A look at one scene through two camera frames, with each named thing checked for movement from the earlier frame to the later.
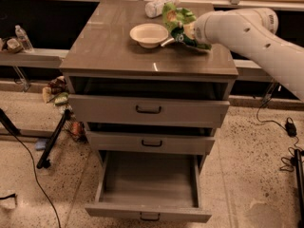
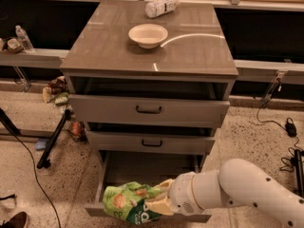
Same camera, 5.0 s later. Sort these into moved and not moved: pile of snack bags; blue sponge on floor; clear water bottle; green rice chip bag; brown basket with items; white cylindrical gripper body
Moved: white cylindrical gripper body; green rice chip bag
Not moved: clear water bottle; blue sponge on floor; pile of snack bags; brown basket with items
